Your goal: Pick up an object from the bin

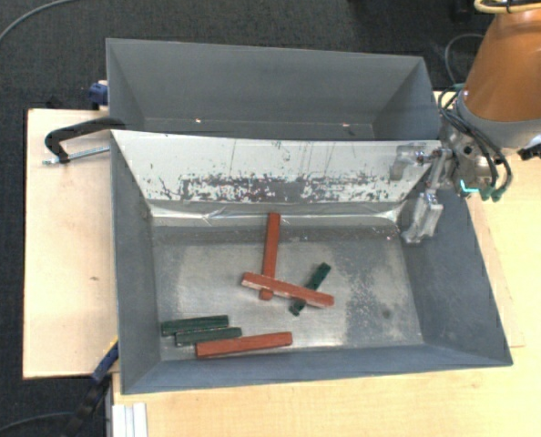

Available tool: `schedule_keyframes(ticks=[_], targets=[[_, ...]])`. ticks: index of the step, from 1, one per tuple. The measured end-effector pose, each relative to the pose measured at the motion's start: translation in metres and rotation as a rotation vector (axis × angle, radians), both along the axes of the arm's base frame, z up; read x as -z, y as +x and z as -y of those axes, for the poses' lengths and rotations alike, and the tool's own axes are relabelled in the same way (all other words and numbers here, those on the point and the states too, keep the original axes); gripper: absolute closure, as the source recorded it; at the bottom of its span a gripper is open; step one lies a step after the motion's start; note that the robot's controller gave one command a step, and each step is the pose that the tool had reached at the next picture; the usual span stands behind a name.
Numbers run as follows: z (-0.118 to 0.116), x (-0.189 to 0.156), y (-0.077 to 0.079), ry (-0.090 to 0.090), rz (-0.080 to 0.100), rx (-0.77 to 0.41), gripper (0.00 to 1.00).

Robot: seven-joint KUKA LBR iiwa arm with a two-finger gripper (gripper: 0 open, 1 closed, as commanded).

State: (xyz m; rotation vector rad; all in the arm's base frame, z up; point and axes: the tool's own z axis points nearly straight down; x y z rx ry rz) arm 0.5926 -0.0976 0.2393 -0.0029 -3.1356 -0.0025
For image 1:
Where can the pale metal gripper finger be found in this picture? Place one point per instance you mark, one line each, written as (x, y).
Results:
(421, 221)
(405, 164)

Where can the red-brown flat block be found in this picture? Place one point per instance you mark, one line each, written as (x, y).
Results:
(270, 253)
(288, 291)
(243, 345)

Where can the dark green flat block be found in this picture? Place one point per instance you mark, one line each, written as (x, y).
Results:
(318, 278)
(209, 336)
(193, 325)

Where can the grey metal bin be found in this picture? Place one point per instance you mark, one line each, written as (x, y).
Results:
(170, 280)

